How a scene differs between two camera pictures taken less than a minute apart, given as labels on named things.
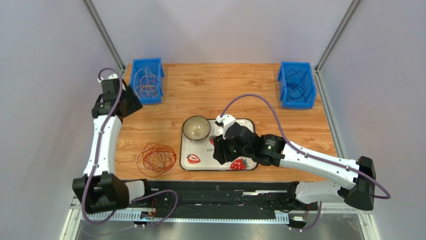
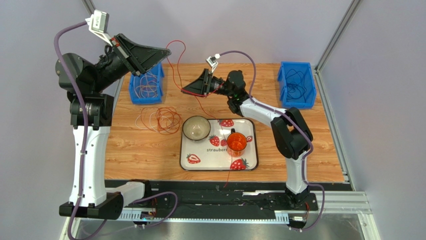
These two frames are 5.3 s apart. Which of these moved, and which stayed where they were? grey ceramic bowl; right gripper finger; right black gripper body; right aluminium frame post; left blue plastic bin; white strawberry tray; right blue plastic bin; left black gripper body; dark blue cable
Moved: right black gripper body; left black gripper body; right gripper finger
Stayed: right blue plastic bin; left blue plastic bin; right aluminium frame post; white strawberry tray; dark blue cable; grey ceramic bowl
